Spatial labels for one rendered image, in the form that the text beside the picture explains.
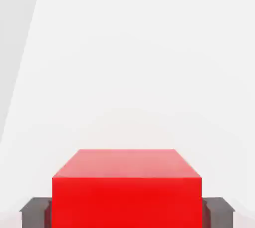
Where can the small red cube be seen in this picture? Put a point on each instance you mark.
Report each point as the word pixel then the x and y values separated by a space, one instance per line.
pixel 126 198

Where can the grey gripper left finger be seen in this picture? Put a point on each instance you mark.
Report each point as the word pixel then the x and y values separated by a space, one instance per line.
pixel 32 212

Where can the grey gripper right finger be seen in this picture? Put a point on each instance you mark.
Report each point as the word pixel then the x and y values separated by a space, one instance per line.
pixel 219 212

